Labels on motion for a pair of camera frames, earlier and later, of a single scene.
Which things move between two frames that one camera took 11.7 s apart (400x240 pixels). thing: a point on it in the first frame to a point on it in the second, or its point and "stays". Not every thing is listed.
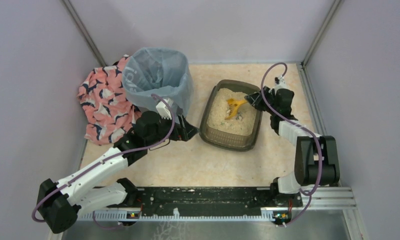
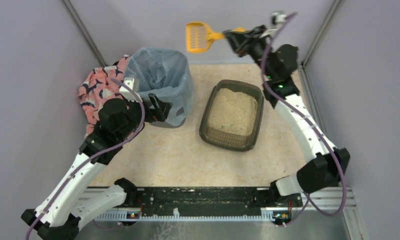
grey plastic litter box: x=229 y=121 stays
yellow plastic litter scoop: x=233 y=106 to x=199 y=36
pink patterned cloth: x=109 y=111 stays
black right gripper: x=262 y=99 to x=241 y=41
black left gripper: x=180 y=131 to x=152 y=110
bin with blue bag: x=162 y=71 stays
